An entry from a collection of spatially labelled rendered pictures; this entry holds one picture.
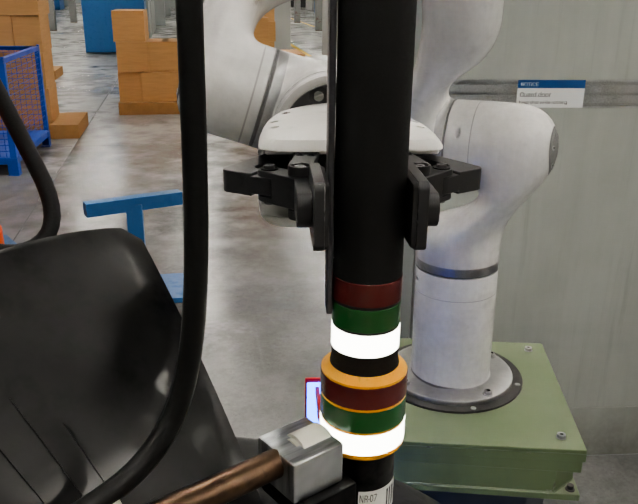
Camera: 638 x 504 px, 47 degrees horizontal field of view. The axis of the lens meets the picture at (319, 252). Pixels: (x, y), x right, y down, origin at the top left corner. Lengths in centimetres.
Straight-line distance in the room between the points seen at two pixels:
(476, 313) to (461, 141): 25
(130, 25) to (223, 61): 899
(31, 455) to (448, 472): 75
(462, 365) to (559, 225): 135
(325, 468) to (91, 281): 16
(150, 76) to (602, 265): 771
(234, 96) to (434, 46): 46
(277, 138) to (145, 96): 922
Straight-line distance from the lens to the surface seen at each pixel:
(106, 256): 44
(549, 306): 250
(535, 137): 98
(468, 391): 112
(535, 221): 237
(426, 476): 105
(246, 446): 69
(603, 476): 280
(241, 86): 54
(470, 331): 108
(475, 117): 100
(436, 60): 95
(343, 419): 36
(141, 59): 955
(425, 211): 32
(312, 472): 36
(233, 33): 55
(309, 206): 33
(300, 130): 40
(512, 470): 105
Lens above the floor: 158
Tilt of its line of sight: 20 degrees down
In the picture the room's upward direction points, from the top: 1 degrees clockwise
